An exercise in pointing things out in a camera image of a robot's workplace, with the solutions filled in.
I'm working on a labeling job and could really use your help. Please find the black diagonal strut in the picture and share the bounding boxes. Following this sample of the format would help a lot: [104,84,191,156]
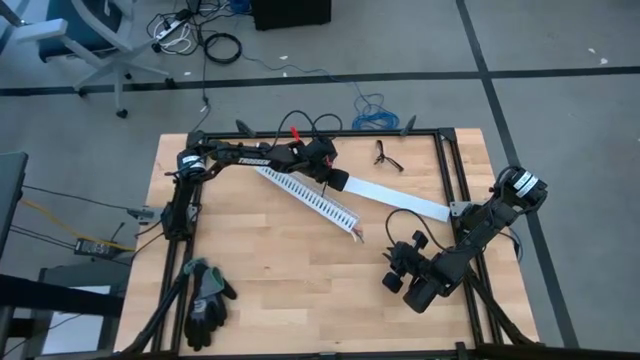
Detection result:
[464,264,539,347]
[122,259,201,356]

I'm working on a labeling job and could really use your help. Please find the silver metal bracket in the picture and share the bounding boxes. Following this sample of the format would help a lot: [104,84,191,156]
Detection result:
[448,199,474,219]
[127,206,166,225]

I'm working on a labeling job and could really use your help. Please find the grey office chair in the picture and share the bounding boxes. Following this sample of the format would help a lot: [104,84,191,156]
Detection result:
[0,0,177,120]

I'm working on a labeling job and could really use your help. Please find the white power strip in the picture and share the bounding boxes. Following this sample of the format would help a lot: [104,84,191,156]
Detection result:
[153,8,194,42]

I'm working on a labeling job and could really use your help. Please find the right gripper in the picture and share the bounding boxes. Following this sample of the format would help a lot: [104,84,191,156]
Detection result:
[382,239,454,315]

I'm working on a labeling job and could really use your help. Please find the yellow floor cable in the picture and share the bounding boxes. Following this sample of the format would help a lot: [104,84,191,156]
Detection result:
[19,198,137,252]

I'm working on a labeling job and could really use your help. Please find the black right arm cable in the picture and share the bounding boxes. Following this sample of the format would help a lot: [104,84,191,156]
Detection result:
[383,208,451,251]

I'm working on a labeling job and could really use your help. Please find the black work glove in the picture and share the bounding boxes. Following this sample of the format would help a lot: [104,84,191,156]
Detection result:
[184,257,216,301]
[183,266,239,351]

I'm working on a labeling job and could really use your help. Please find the dark panel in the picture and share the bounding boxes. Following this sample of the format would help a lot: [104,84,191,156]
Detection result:
[0,151,30,261]

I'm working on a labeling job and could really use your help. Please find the black coiled floor cable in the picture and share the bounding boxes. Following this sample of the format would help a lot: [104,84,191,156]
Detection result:
[203,32,244,65]

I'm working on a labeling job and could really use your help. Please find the black safety glasses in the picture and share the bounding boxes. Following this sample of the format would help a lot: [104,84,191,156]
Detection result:
[373,139,405,173]

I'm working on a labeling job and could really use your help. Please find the white slotted cable duct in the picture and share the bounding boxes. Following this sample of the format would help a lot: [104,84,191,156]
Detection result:
[254,166,362,235]

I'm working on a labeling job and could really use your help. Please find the blue coiled floor cable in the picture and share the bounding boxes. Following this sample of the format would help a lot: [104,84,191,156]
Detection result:
[351,92,401,131]

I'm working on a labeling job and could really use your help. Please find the black aluminium table frame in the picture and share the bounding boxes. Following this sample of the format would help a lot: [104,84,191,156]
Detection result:
[117,127,541,360]

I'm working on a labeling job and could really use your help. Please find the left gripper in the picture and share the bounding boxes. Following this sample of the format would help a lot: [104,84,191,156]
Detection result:
[298,137,350,193]

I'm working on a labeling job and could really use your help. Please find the white duct cover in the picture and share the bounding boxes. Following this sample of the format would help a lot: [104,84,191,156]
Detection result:
[343,174,452,224]

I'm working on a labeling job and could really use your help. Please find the black box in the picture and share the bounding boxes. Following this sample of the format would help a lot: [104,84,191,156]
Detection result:
[249,0,333,31]

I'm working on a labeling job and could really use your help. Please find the black beam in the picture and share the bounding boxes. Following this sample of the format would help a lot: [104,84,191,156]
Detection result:
[0,273,125,317]

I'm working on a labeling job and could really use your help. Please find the grey cart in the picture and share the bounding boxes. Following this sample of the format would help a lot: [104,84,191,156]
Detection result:
[37,259,132,360]

